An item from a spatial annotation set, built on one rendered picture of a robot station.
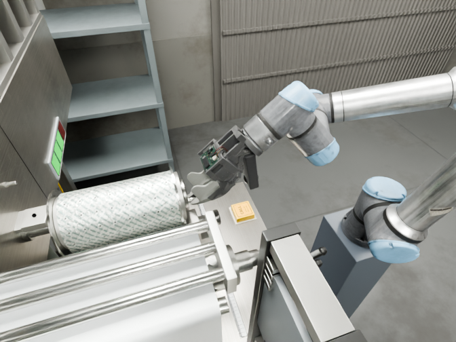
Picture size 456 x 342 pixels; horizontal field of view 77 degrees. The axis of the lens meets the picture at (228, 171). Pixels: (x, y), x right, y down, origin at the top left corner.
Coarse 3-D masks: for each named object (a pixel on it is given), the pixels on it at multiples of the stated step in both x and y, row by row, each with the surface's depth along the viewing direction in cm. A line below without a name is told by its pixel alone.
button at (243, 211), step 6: (234, 204) 108; (240, 204) 108; (246, 204) 108; (234, 210) 106; (240, 210) 106; (246, 210) 106; (252, 210) 106; (234, 216) 107; (240, 216) 104; (246, 216) 104; (252, 216) 106
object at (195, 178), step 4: (192, 172) 67; (200, 172) 68; (204, 172) 68; (188, 176) 67; (192, 176) 68; (196, 176) 68; (200, 176) 68; (204, 176) 69; (208, 176) 69; (192, 180) 69; (196, 180) 69; (200, 180) 69; (204, 180) 69; (208, 180) 68; (192, 184) 69; (196, 184) 70; (200, 184) 70; (204, 184) 69; (192, 196) 70
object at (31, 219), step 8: (32, 208) 60; (40, 208) 60; (24, 216) 59; (32, 216) 59; (40, 216) 59; (16, 224) 58; (24, 224) 57; (32, 224) 57; (40, 224) 57; (16, 232) 57; (24, 232) 58
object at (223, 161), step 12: (228, 132) 62; (240, 132) 59; (216, 144) 63; (228, 144) 62; (240, 144) 61; (252, 144) 60; (204, 156) 63; (216, 156) 61; (228, 156) 62; (240, 156) 63; (204, 168) 62; (216, 168) 61; (228, 168) 62; (240, 168) 65; (228, 180) 64
